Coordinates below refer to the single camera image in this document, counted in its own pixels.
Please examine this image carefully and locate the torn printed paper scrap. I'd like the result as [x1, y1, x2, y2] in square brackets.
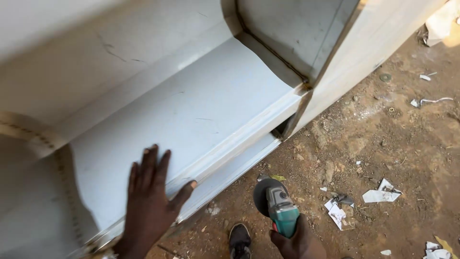
[324, 199, 356, 231]

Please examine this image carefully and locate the teal angle grinder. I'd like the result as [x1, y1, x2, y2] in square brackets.
[253, 178, 300, 239]

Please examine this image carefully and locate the person's black shoe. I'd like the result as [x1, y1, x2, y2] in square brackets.
[229, 223, 252, 259]

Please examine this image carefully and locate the white plastic strip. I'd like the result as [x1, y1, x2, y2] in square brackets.
[411, 97, 454, 108]

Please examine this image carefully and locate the white sheet metal cabinet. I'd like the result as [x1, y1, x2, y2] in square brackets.
[0, 0, 448, 259]

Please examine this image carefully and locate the person's right hand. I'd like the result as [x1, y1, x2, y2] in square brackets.
[270, 214, 327, 259]

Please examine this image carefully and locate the crumpled white paper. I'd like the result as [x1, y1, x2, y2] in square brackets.
[423, 241, 452, 259]

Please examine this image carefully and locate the person's left hand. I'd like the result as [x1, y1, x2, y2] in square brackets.
[114, 145, 198, 259]

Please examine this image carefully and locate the white sack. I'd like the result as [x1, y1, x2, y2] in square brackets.
[424, 0, 460, 47]

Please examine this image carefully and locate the white paper scrap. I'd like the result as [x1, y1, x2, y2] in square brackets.
[362, 178, 403, 204]

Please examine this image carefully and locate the grey crumpled scrap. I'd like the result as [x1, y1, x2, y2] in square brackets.
[332, 194, 355, 206]

